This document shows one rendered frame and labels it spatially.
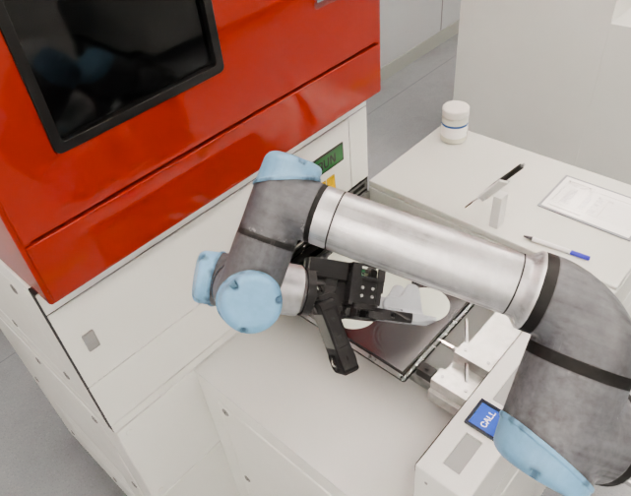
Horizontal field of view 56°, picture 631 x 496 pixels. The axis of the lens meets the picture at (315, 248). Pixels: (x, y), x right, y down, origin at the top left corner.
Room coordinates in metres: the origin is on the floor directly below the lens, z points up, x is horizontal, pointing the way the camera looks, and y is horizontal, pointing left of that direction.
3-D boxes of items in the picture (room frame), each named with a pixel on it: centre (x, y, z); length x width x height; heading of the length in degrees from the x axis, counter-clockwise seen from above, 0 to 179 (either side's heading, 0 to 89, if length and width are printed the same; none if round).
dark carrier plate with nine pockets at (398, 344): (0.92, -0.15, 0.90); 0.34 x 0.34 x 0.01; 44
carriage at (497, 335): (0.74, -0.34, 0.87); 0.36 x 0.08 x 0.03; 134
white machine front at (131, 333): (0.95, 0.15, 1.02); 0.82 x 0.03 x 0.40; 134
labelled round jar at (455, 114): (1.37, -0.41, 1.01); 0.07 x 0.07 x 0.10
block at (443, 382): (0.63, -0.23, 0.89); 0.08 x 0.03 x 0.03; 44
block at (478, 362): (0.68, -0.29, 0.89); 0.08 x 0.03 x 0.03; 44
